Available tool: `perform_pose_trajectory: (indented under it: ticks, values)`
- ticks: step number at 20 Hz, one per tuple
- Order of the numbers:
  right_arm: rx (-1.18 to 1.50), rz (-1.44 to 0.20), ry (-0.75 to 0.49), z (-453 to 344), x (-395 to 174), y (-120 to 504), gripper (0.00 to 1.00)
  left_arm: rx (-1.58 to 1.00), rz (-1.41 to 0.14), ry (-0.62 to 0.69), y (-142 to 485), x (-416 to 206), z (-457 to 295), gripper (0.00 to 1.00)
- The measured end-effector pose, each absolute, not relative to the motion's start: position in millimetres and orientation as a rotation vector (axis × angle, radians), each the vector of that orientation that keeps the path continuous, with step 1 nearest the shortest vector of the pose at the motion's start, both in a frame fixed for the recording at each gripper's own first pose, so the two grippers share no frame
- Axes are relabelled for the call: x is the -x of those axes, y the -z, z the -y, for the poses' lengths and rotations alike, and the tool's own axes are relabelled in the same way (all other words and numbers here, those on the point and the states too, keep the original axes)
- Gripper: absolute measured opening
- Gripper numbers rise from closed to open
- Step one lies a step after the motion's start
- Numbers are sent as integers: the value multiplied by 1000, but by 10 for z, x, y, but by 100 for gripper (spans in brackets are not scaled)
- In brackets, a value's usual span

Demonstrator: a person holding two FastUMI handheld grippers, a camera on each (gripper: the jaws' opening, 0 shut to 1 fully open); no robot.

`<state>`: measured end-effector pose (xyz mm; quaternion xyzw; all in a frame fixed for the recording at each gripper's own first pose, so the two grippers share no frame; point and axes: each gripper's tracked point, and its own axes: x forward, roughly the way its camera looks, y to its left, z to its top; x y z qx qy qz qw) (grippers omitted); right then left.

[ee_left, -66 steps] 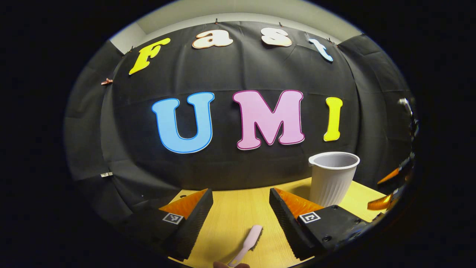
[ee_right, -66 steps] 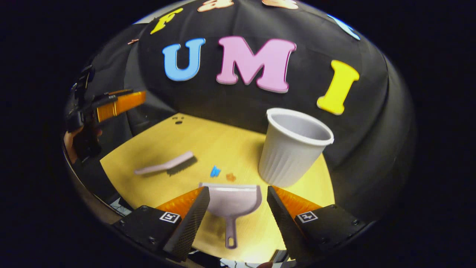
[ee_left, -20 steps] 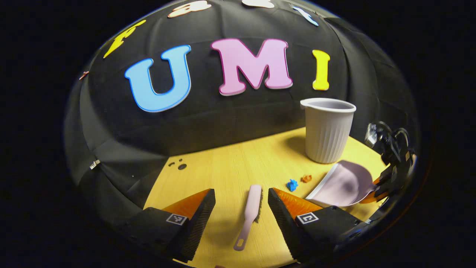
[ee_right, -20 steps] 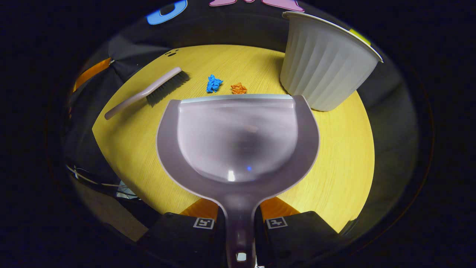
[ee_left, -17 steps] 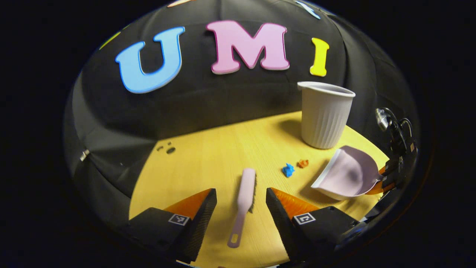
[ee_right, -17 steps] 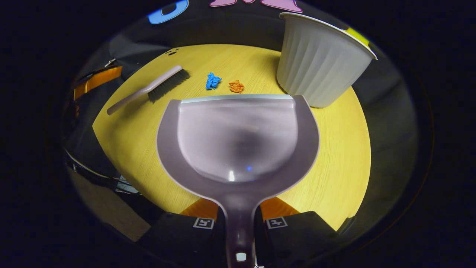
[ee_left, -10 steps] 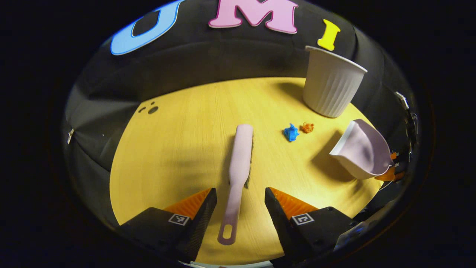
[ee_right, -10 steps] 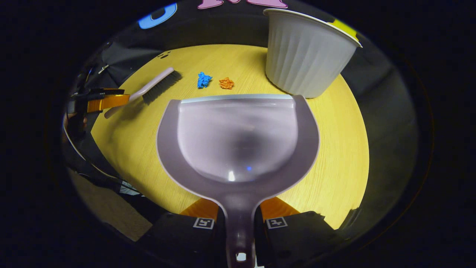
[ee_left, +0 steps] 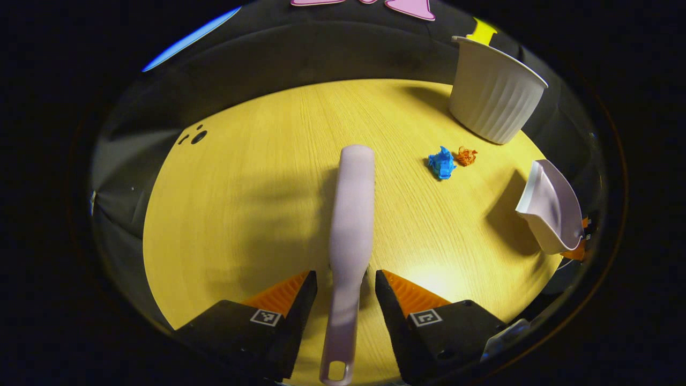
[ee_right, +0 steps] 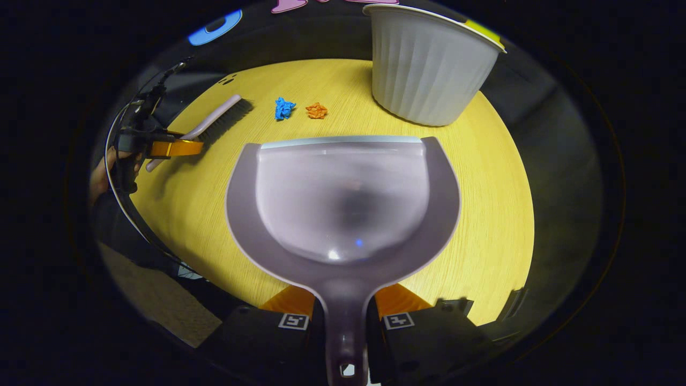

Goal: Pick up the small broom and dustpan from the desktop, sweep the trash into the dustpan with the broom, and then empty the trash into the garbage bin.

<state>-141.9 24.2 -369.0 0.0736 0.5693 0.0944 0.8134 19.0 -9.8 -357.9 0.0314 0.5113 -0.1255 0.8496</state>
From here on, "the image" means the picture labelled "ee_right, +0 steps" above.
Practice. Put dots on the yellow wooden desktop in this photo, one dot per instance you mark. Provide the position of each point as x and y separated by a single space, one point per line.
493 214

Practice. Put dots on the blue paper trash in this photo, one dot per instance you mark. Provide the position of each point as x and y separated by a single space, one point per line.
283 108

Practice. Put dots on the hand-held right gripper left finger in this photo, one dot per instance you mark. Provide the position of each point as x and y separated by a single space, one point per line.
257 338

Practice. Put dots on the white ribbed garbage bin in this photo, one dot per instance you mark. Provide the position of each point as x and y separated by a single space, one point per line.
429 69

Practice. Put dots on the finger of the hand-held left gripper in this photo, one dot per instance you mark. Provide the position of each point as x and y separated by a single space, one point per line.
179 148

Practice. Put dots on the small lilac broom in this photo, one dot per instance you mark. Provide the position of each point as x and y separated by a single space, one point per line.
220 115

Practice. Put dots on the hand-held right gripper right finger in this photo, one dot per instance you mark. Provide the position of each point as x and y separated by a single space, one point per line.
429 343

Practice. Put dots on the orange paper trash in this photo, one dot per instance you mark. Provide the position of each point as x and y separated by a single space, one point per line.
317 110

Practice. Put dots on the lilac plastic dustpan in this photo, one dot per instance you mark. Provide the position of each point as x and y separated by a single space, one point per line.
343 203

